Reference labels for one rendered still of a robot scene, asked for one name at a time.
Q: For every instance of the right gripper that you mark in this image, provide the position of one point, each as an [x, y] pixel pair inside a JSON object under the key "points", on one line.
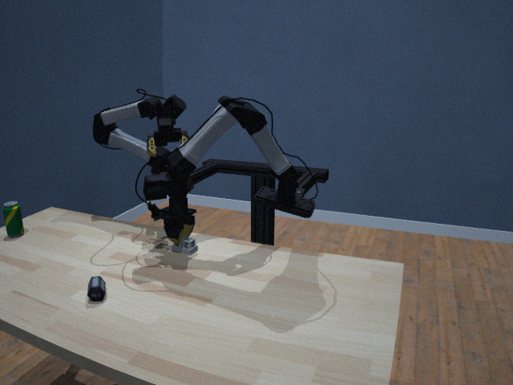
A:
{"points": [[163, 137]]}

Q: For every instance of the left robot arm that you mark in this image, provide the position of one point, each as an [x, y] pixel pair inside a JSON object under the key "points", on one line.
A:
{"points": [[182, 162]]}

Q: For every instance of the green and yellow drink can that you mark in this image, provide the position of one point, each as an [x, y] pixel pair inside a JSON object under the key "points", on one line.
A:
{"points": [[13, 219]]}

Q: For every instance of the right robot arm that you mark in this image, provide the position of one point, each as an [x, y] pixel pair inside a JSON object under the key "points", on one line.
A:
{"points": [[103, 128]]}

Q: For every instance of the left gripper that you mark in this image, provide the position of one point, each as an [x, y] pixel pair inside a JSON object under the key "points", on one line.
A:
{"points": [[179, 221]]}

